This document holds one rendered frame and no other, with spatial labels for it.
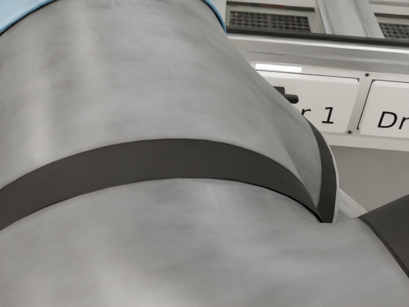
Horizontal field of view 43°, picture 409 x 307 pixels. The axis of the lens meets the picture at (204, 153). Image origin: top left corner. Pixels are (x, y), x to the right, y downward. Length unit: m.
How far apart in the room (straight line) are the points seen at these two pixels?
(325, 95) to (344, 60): 0.07
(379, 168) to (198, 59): 0.98
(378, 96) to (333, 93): 0.08
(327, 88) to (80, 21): 0.80
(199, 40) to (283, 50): 0.74
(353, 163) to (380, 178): 0.07
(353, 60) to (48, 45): 0.81
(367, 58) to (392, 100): 0.09
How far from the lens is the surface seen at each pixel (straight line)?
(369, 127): 1.01
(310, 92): 0.95
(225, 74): 0.16
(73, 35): 0.16
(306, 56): 0.93
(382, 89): 0.97
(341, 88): 0.95
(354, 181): 1.14
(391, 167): 1.13
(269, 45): 0.91
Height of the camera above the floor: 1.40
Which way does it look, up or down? 40 degrees down
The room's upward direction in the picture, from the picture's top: 5 degrees clockwise
